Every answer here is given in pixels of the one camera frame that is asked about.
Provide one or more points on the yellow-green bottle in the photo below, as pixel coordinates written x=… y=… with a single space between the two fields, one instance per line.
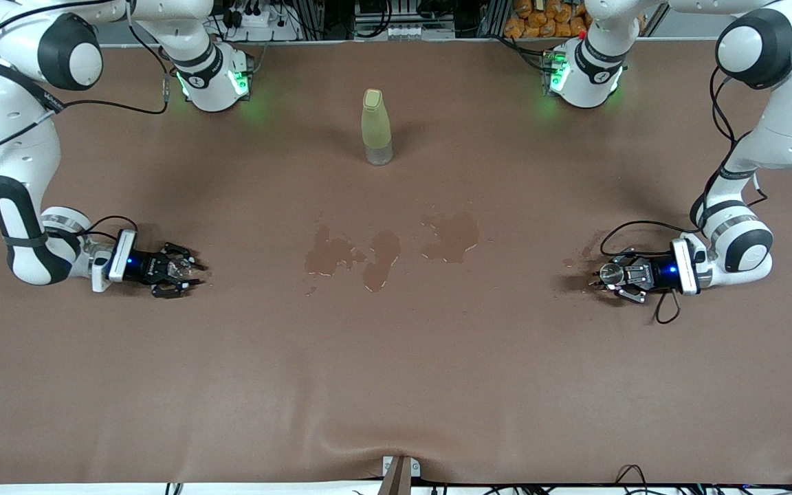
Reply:
x=375 y=124

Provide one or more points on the white terminal strip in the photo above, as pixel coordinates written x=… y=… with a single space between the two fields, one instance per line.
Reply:
x=403 y=31

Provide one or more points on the brown table mat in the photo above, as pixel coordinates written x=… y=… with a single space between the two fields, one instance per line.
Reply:
x=396 y=378

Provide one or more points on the white power strip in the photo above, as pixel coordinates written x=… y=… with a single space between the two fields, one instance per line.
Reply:
x=255 y=19

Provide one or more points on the clear glass measuring cup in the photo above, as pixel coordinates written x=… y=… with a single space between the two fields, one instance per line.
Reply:
x=177 y=269

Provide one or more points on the bag of orange snacks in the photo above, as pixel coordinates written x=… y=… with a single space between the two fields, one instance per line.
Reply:
x=540 y=24

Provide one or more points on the table edge clamp bracket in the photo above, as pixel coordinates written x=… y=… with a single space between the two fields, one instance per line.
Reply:
x=399 y=478

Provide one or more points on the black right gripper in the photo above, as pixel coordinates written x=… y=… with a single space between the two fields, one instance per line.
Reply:
x=146 y=266

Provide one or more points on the spilled liquid puddle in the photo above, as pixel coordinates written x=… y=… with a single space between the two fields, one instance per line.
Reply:
x=383 y=254
x=331 y=258
x=586 y=271
x=454 y=237

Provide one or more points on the steel double jigger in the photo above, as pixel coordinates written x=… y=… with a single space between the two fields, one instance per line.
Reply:
x=611 y=275

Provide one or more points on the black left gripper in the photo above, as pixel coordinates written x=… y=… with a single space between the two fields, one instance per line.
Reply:
x=654 y=272

